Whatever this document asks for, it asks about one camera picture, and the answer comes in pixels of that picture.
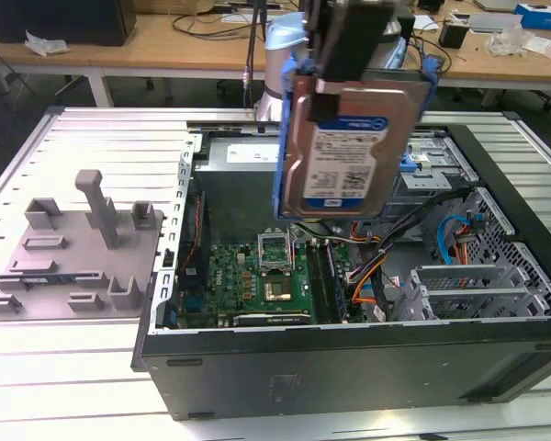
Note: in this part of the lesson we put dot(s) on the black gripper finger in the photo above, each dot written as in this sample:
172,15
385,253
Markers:
325,108

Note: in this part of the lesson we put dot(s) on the hard disk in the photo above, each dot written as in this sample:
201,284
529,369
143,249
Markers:
344,151

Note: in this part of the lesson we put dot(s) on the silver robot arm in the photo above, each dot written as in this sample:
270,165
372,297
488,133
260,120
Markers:
275,73

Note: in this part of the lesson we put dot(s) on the grey metal disk bay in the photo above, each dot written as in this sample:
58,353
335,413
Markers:
464,272

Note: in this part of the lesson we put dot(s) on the white paper sheet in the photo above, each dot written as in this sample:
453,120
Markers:
424,23

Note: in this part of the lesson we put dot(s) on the small black box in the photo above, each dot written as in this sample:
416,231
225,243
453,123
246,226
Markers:
453,36

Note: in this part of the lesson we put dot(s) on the grey power supply unit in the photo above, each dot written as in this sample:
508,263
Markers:
239,197

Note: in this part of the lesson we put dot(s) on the white flat box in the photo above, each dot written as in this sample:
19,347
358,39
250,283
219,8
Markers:
491,23

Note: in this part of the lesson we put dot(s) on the silver laptop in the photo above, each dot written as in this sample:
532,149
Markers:
496,4

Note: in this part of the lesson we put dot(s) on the clear plastic bags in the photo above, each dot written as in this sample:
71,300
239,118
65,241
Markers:
509,41

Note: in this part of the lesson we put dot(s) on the long wooden desk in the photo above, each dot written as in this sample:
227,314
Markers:
165,50

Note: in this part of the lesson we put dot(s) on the black case fan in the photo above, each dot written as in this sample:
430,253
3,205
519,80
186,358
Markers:
195,220

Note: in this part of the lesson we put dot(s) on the black RAM slot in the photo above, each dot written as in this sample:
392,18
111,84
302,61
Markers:
317,281
332,281
324,281

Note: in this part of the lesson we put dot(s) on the RAM stick with blue label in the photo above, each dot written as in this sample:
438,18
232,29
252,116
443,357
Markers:
339,281
41,279

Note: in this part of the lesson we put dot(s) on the CPU socket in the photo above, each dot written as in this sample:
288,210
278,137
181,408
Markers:
277,290

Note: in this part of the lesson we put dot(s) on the green motherboard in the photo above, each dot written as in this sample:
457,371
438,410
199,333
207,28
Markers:
229,271

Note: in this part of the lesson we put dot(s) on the blue carton box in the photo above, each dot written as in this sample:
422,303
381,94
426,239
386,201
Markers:
546,18

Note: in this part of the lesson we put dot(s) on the black graphics card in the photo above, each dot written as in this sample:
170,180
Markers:
275,320

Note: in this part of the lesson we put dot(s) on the blue expansion slot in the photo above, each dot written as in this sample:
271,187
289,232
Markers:
196,303

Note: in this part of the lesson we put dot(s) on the black open PC case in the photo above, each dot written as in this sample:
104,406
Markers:
349,367

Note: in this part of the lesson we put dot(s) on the large black box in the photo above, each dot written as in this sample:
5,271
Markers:
64,23

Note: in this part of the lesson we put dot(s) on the crumpled white plastic bag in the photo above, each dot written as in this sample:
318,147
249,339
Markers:
46,45

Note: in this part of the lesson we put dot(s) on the grey parts rack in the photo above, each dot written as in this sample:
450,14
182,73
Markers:
73,257

